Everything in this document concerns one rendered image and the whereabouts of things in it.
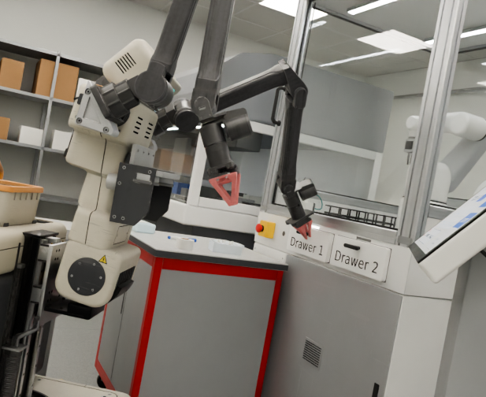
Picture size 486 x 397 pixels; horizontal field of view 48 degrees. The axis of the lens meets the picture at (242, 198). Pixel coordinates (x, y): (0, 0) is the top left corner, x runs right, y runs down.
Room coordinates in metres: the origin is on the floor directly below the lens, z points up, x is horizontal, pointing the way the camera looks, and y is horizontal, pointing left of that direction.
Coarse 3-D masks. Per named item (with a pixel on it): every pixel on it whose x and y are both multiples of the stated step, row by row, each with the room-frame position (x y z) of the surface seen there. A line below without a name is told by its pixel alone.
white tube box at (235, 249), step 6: (210, 240) 2.29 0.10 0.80; (210, 246) 2.27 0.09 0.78; (216, 246) 2.23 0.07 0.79; (222, 246) 2.24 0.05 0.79; (228, 246) 2.25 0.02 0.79; (234, 246) 2.25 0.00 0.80; (240, 246) 2.28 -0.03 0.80; (222, 252) 2.24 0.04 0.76; (228, 252) 2.25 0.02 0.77; (234, 252) 2.26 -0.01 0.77; (240, 252) 2.26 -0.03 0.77
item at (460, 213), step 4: (460, 208) 1.35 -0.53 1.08; (464, 208) 1.26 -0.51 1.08; (468, 208) 1.19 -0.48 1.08; (472, 208) 1.12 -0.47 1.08; (456, 212) 1.32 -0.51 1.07; (460, 212) 1.24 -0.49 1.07; (464, 212) 1.17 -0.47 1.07; (468, 212) 1.10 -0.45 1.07; (452, 216) 1.30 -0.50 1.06; (456, 216) 1.22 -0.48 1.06; (460, 216) 1.15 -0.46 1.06; (464, 216) 1.09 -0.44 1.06; (444, 220) 1.37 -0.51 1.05; (448, 220) 1.28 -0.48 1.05; (452, 220) 1.20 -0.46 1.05; (456, 220) 1.13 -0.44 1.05; (440, 224) 1.32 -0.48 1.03; (444, 224) 1.24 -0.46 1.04; (448, 224) 1.17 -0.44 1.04; (452, 224) 1.10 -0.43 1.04; (444, 228) 1.15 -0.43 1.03; (448, 228) 1.09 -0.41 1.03
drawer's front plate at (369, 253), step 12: (336, 240) 2.01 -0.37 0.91; (348, 240) 1.95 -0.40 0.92; (348, 252) 1.94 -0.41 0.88; (360, 252) 1.89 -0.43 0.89; (372, 252) 1.83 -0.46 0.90; (384, 252) 1.78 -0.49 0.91; (336, 264) 1.99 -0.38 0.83; (372, 264) 1.82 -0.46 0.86; (384, 264) 1.77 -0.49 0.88; (372, 276) 1.81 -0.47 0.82; (384, 276) 1.78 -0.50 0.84
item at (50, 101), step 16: (0, 48) 5.29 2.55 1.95; (16, 48) 5.13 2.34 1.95; (32, 48) 5.04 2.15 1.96; (80, 64) 5.35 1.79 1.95; (96, 64) 5.30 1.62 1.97; (16, 96) 5.36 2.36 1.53; (32, 96) 5.08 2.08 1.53; (48, 112) 5.15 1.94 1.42; (16, 144) 5.05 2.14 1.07; (32, 176) 5.56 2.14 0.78
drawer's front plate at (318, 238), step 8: (312, 232) 2.16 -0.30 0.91; (320, 232) 2.11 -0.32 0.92; (288, 240) 2.30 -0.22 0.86; (304, 240) 2.20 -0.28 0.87; (312, 240) 2.15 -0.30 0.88; (320, 240) 2.11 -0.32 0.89; (328, 240) 2.06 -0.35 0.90; (288, 248) 2.29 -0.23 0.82; (296, 248) 2.24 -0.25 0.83; (304, 248) 2.19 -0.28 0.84; (312, 248) 2.14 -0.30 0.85; (320, 248) 2.10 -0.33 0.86; (328, 248) 2.06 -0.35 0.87; (312, 256) 2.13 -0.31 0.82; (320, 256) 2.09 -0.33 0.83; (328, 256) 2.06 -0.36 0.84
